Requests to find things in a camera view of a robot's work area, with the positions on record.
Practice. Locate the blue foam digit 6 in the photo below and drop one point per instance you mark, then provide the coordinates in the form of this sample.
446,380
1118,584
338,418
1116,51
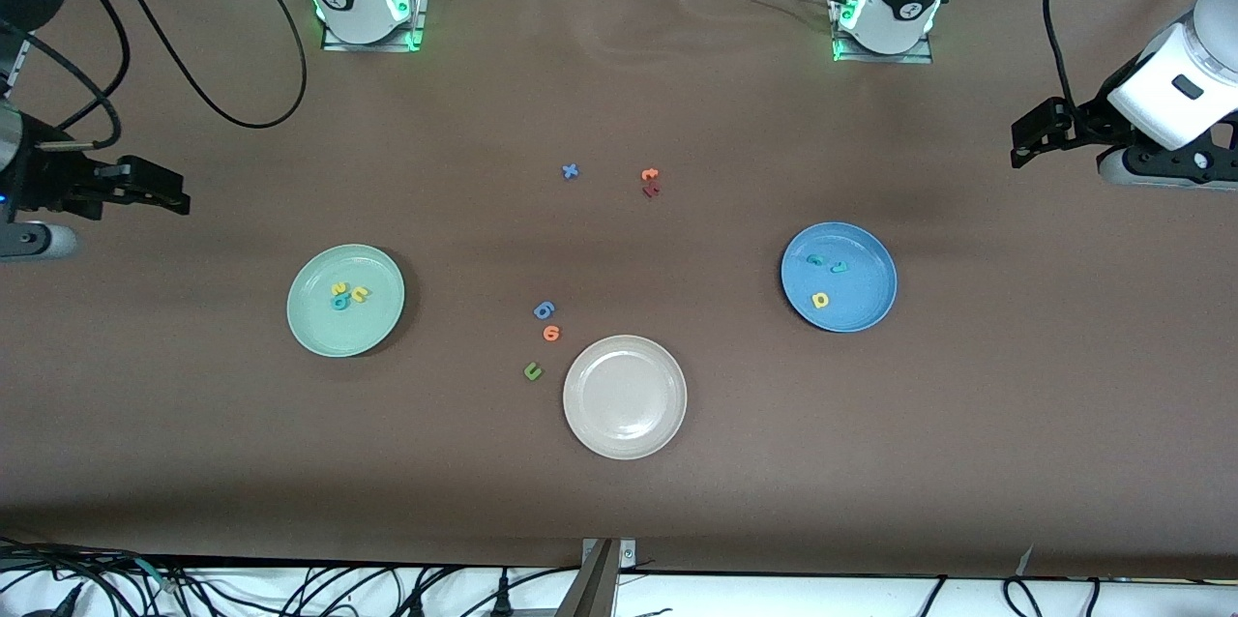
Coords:
539,313

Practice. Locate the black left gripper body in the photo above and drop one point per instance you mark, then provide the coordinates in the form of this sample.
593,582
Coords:
1091,117

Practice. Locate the green plate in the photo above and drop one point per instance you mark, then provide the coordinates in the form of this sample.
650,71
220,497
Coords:
345,332

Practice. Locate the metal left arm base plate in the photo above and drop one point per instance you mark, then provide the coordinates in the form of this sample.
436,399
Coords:
885,59

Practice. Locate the blue plate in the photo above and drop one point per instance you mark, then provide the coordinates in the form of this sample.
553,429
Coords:
861,293

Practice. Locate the metal table edge bracket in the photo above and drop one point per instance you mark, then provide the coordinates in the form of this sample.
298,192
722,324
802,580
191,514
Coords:
607,578

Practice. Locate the green foam letter u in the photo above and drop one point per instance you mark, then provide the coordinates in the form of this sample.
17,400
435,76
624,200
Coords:
528,373

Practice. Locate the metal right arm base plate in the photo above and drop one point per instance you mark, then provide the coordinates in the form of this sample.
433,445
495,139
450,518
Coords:
372,46

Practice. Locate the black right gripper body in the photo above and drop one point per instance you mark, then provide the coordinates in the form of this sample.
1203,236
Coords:
41,180

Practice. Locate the beige plate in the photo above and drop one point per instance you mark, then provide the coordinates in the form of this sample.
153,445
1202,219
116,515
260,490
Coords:
625,396

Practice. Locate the brown table cover sheet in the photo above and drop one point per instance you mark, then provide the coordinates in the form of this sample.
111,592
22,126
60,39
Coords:
619,95

